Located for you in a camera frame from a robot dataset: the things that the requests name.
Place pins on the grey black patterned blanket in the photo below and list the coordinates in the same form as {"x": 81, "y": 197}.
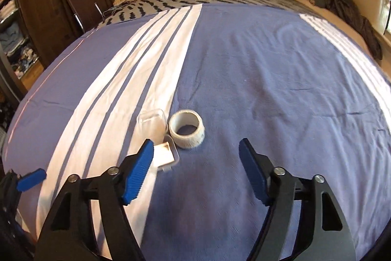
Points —
{"x": 171, "y": 2}

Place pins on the white storage box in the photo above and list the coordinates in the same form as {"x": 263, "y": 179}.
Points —
{"x": 372, "y": 4}

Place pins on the folded metal frame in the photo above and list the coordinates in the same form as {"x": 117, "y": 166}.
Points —
{"x": 74, "y": 11}

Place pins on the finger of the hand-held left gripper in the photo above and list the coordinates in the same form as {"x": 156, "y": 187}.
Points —
{"x": 32, "y": 179}

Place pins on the shelf of folded clothes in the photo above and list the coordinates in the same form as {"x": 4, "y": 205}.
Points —
{"x": 15, "y": 34}

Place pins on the blue white striped bedsheet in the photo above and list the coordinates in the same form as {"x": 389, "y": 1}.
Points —
{"x": 259, "y": 80}

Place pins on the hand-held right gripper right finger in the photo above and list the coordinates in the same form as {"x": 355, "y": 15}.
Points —
{"x": 255, "y": 172}

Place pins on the white tape roll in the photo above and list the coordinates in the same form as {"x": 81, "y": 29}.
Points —
{"x": 195, "y": 138}

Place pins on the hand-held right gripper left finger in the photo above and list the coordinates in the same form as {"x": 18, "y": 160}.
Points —
{"x": 137, "y": 172}

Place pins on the clear plastic box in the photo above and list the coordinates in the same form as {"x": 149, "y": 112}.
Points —
{"x": 152, "y": 126}

